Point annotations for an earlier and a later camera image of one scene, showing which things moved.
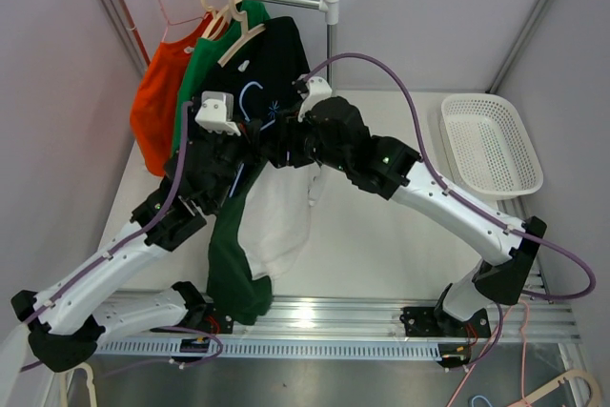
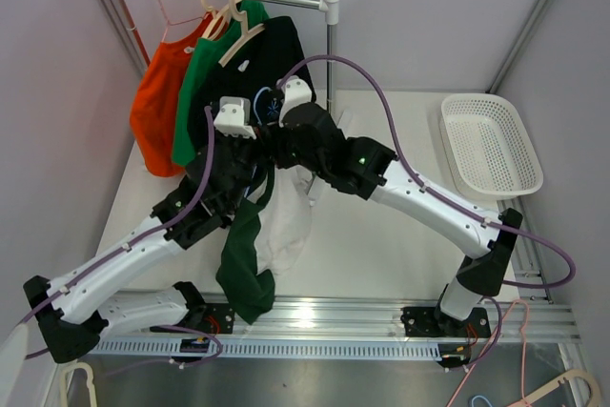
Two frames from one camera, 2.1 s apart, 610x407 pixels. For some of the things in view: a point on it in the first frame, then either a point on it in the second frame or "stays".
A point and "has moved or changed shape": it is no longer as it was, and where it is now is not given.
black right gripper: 284,138 stays
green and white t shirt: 258,236 has moved or changed shape
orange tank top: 154,105 stays
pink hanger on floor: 487,344 stays
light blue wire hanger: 246,120 has moved or changed shape
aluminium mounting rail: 356,320 stays
